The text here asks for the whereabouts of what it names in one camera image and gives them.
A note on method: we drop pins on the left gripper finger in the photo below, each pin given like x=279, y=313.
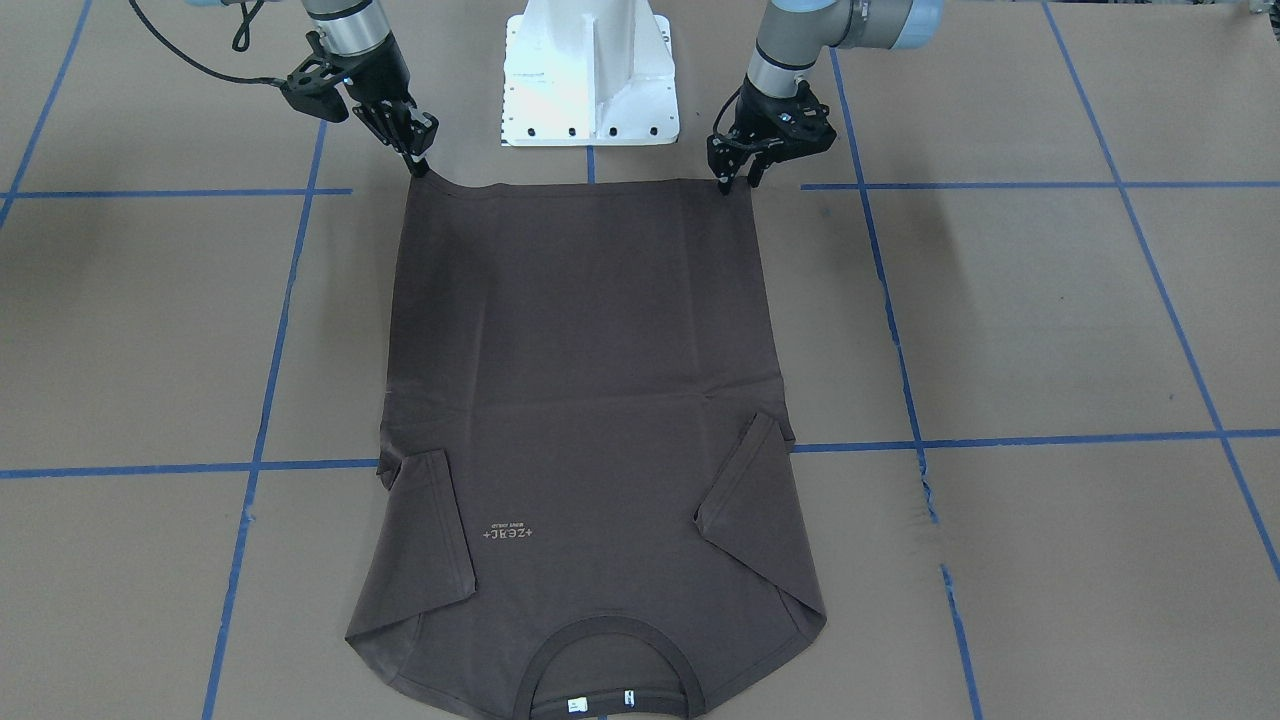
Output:
x=757, y=170
x=724, y=175

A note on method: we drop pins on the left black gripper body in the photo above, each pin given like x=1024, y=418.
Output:
x=762, y=113

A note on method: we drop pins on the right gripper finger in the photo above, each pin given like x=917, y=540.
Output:
x=417, y=163

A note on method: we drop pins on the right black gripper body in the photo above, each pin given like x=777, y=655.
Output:
x=378, y=77

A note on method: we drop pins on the brown t-shirt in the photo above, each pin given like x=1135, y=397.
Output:
x=584, y=439

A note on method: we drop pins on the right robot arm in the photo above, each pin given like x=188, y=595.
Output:
x=342, y=29

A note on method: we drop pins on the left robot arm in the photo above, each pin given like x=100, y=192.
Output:
x=793, y=34

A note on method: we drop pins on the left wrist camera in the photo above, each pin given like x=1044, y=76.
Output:
x=811, y=132

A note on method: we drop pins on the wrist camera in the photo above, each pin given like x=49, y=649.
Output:
x=311, y=88
x=811, y=132

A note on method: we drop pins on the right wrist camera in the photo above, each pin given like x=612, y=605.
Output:
x=311, y=88

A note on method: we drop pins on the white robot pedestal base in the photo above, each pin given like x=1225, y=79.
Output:
x=589, y=73

